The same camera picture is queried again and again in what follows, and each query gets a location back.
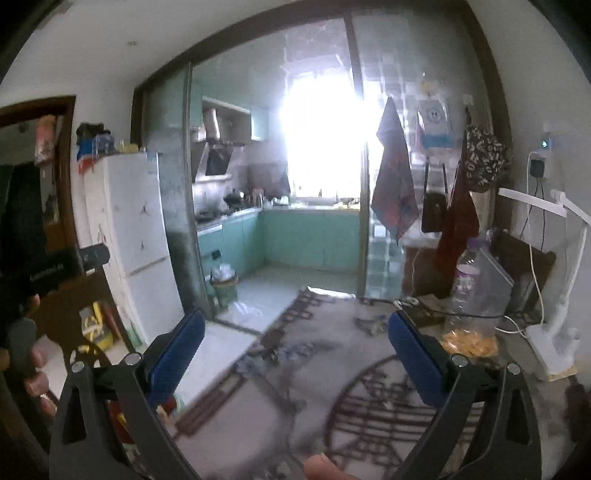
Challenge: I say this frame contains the purple label water bottle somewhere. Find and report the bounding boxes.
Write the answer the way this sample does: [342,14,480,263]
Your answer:
[451,247,484,325]

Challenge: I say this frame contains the letter print hat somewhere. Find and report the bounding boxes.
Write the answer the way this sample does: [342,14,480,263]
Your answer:
[463,124,513,194]

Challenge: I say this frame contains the wooden lamp coaster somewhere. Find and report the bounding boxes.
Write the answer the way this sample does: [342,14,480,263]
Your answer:
[545,364,581,382]

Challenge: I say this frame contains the teal base cabinets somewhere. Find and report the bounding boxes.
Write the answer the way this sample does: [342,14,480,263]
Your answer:
[198,208,361,288]

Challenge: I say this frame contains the plaid hanging cloth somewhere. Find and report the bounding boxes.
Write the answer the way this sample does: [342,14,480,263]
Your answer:
[370,97,420,245]

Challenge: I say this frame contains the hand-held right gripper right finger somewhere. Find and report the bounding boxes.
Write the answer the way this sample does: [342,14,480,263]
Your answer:
[387,310,543,480]

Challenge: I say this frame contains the white desk lamp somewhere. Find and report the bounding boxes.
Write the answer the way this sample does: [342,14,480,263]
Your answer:
[498,187,591,377]

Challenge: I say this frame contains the black shoulder bag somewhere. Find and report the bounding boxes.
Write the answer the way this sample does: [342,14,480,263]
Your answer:
[421,161,450,234]

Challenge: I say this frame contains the clear zip bag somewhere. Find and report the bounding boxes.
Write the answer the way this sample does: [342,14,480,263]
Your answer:
[455,247,516,320]

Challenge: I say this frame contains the person's left hand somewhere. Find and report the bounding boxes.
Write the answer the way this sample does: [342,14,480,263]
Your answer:
[22,294,60,414]

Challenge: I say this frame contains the white refrigerator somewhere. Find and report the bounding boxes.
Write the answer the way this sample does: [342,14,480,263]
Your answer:
[83,152,185,347]

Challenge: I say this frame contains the steel range hood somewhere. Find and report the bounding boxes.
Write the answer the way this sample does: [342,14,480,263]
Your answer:
[194,107,246,184]

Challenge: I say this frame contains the sliding glass door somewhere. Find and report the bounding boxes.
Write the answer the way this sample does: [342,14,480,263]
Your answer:
[347,14,491,299]

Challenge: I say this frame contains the dark wooden chair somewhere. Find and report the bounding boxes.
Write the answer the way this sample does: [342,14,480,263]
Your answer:
[489,228,557,315]

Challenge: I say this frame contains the white cable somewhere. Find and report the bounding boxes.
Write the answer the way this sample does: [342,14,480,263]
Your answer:
[494,152,562,336]

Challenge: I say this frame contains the person's right hand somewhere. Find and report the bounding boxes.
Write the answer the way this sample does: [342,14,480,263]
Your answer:
[304,453,357,480]

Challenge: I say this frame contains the red hanging ornament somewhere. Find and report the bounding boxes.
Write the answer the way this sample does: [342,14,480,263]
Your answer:
[34,115,64,168]

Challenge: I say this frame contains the dark red garment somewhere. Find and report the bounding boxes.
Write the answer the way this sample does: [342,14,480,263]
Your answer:
[434,159,481,278]

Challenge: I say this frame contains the dark cloth bundle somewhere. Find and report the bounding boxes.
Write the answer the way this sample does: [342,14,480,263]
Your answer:
[76,122,105,144]

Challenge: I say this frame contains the teal wall cabinets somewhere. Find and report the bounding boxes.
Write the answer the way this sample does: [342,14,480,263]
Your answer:
[190,83,271,142]

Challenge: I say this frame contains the carved wooden chair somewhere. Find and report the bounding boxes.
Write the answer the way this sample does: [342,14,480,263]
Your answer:
[28,272,139,403]

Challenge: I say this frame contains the blue carton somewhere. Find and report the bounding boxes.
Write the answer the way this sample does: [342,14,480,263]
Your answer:
[78,134,116,160]

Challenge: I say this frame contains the white plastic bag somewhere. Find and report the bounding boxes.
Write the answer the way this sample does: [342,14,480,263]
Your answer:
[231,302,264,320]

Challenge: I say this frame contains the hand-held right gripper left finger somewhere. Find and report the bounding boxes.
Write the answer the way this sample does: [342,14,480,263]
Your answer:
[48,309,218,480]

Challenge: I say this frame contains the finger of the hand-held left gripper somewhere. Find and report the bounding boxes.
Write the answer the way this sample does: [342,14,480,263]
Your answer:
[78,244,110,274]

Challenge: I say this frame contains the cartoon face hanging bag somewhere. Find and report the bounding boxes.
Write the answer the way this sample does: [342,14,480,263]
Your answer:
[416,97,451,151]

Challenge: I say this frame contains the green kitchen waste bin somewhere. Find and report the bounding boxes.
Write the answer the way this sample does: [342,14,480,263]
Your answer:
[210,264,240,308]

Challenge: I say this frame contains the clear bag of orange snacks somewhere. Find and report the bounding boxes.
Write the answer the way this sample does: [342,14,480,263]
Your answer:
[441,323,501,360]

